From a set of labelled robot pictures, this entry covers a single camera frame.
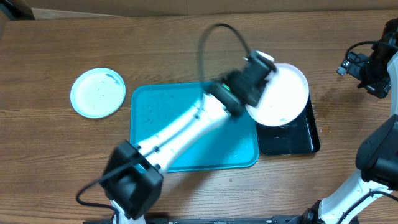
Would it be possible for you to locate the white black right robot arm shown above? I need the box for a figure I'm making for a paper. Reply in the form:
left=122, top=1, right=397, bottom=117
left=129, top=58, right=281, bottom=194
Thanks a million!
left=291, top=45, right=397, bottom=223

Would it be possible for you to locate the brown cardboard backdrop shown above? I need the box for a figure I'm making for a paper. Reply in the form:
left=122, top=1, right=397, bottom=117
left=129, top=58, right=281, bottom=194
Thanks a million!
left=24, top=0, right=397, bottom=16

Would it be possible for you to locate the pink white plate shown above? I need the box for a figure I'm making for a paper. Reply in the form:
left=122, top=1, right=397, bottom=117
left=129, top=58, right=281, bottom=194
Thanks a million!
left=246, top=63, right=309, bottom=127

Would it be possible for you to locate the light blue plate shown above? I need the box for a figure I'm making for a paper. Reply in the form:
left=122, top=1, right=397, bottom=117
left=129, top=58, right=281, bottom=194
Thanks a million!
left=70, top=68, right=126, bottom=119

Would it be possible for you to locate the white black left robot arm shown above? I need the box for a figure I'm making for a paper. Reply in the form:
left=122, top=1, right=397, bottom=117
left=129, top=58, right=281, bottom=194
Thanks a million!
left=101, top=64, right=277, bottom=223

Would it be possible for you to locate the teal plastic tray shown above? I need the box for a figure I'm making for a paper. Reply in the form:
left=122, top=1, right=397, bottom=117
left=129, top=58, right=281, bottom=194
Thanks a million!
left=130, top=82, right=259, bottom=172

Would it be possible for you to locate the black rectangular tray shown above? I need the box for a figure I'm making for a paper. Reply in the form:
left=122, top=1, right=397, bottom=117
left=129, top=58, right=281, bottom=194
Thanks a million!
left=256, top=98, right=320, bottom=156

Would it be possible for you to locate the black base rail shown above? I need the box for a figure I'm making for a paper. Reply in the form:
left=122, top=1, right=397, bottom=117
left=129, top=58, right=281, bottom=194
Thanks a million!
left=83, top=215, right=312, bottom=224

